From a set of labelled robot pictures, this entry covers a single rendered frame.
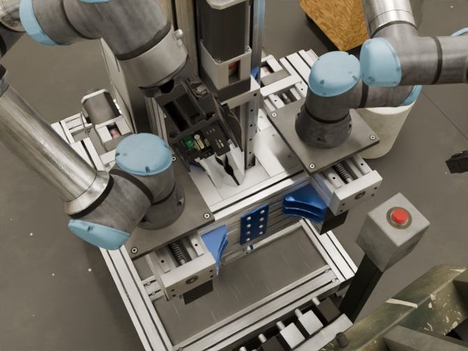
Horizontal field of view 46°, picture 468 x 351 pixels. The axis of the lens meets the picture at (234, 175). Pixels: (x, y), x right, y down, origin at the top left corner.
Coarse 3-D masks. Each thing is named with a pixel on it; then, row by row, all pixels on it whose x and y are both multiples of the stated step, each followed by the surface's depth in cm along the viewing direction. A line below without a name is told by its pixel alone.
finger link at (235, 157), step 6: (234, 150) 75; (240, 150) 76; (228, 156) 76; (234, 156) 73; (240, 156) 76; (228, 162) 76; (234, 162) 77; (240, 162) 76; (234, 168) 77; (240, 168) 72; (234, 174) 78; (240, 174) 78; (240, 180) 79
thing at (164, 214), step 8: (176, 184) 131; (176, 192) 130; (184, 192) 135; (160, 200) 125; (168, 200) 127; (176, 200) 132; (184, 200) 134; (152, 208) 127; (160, 208) 128; (168, 208) 129; (176, 208) 131; (184, 208) 135; (144, 216) 130; (152, 216) 128; (160, 216) 129; (168, 216) 130; (176, 216) 132; (144, 224) 130; (152, 224) 130; (160, 224) 131; (168, 224) 132
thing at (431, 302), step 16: (432, 272) 148; (448, 272) 144; (416, 288) 144; (432, 288) 140; (448, 288) 139; (384, 304) 145; (400, 304) 140; (416, 304) 136; (432, 304) 137; (448, 304) 139; (464, 304) 140; (368, 320) 141; (384, 320) 137; (400, 320) 134; (416, 320) 135; (432, 320) 137; (448, 320) 138; (352, 336) 137; (368, 336) 133
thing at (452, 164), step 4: (460, 152) 95; (464, 152) 94; (452, 156) 95; (456, 156) 94; (460, 156) 93; (464, 156) 92; (448, 160) 95; (452, 160) 94; (456, 160) 93; (460, 160) 92; (464, 160) 91; (448, 164) 95; (452, 164) 94; (456, 164) 93; (460, 164) 92; (464, 164) 91; (448, 168) 96; (452, 168) 95; (456, 168) 94; (460, 168) 93; (464, 168) 92; (452, 172) 95; (456, 172) 94; (460, 172) 93; (464, 172) 94
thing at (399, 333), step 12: (384, 336) 132; (396, 336) 129; (408, 336) 126; (420, 336) 124; (432, 336) 121; (396, 348) 129; (408, 348) 123; (420, 348) 119; (432, 348) 117; (444, 348) 115; (456, 348) 113
